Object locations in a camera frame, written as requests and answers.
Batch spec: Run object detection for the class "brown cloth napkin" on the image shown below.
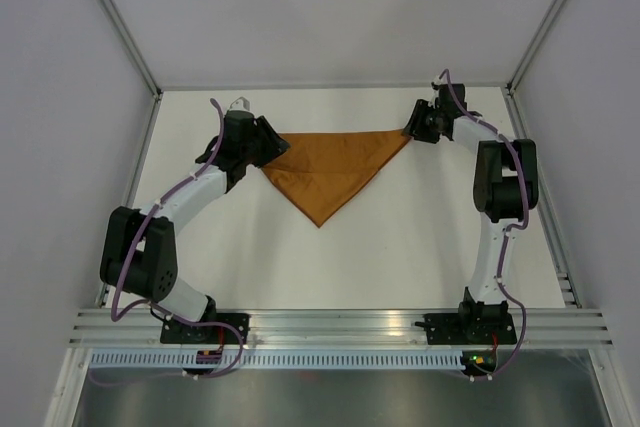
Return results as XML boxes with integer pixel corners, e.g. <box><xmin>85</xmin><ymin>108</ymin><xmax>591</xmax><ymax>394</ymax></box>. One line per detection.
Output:
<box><xmin>262</xmin><ymin>130</ymin><xmax>409</xmax><ymax>228</ymax></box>

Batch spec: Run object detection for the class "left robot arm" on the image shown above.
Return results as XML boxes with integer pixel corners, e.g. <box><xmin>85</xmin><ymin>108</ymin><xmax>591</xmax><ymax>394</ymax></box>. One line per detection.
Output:
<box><xmin>100</xmin><ymin>111</ymin><xmax>290</xmax><ymax>344</ymax></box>

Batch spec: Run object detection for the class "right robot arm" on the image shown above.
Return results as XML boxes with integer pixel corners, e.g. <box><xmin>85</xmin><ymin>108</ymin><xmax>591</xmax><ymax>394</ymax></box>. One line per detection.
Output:
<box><xmin>403</xmin><ymin>81</ymin><xmax>539</xmax><ymax>346</ymax></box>

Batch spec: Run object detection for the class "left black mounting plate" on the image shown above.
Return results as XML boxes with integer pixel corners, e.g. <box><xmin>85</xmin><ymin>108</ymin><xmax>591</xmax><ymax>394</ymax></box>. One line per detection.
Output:
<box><xmin>160</xmin><ymin>312</ymin><xmax>250</xmax><ymax>345</ymax></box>

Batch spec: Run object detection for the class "black mounting plate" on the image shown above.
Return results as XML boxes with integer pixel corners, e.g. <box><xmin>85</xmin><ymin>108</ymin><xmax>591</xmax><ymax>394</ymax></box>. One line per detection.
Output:
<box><xmin>160</xmin><ymin>312</ymin><xmax>250</xmax><ymax>345</ymax></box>
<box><xmin>413</xmin><ymin>313</ymin><xmax>517</xmax><ymax>346</ymax></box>

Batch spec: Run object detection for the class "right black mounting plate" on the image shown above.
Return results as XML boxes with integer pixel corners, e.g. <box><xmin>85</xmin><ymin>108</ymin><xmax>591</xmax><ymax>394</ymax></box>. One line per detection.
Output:
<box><xmin>413</xmin><ymin>313</ymin><xmax>517</xmax><ymax>346</ymax></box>

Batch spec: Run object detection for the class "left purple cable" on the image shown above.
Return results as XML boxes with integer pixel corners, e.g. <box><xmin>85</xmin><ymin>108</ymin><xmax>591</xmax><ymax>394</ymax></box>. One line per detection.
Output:
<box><xmin>89</xmin><ymin>98</ymin><xmax>246</xmax><ymax>388</ymax></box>

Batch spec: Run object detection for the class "purple cable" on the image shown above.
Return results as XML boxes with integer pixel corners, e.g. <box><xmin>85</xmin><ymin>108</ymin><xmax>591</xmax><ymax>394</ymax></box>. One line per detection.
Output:
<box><xmin>89</xmin><ymin>98</ymin><xmax>246</xmax><ymax>388</ymax></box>
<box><xmin>442</xmin><ymin>68</ymin><xmax>530</xmax><ymax>383</ymax></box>

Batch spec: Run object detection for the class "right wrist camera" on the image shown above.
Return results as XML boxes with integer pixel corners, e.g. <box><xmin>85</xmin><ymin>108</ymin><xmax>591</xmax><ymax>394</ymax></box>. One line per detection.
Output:
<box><xmin>431</xmin><ymin>75</ymin><xmax>447</xmax><ymax>90</ymax></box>

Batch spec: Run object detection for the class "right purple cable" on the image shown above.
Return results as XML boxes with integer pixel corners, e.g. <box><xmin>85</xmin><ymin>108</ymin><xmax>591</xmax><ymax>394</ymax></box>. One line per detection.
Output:
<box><xmin>442</xmin><ymin>68</ymin><xmax>530</xmax><ymax>383</ymax></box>

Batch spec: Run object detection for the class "slotted cable duct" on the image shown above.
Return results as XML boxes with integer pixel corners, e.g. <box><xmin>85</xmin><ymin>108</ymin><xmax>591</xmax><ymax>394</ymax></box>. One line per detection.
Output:
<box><xmin>90</xmin><ymin>349</ymin><xmax>463</xmax><ymax>370</ymax></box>

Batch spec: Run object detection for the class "right aluminium frame post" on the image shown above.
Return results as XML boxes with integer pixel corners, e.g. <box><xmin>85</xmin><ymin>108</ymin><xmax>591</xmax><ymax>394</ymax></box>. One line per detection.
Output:
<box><xmin>505</xmin><ymin>0</ymin><xmax>569</xmax><ymax>95</ymax></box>

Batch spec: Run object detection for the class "aluminium frame post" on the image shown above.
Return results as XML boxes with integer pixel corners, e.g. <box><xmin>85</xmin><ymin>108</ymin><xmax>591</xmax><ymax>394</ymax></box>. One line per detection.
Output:
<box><xmin>505</xmin><ymin>0</ymin><xmax>569</xmax><ymax>95</ymax></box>
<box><xmin>97</xmin><ymin>0</ymin><xmax>162</xmax><ymax>99</ymax></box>

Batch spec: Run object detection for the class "aluminium front rail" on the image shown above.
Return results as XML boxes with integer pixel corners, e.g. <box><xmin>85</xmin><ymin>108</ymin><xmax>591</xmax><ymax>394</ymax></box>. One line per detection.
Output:
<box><xmin>68</xmin><ymin>308</ymin><xmax>613</xmax><ymax>350</ymax></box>

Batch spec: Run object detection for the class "left aluminium frame post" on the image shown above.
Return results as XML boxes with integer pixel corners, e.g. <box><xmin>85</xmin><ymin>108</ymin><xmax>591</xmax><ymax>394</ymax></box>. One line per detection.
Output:
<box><xmin>97</xmin><ymin>0</ymin><xmax>162</xmax><ymax>99</ymax></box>

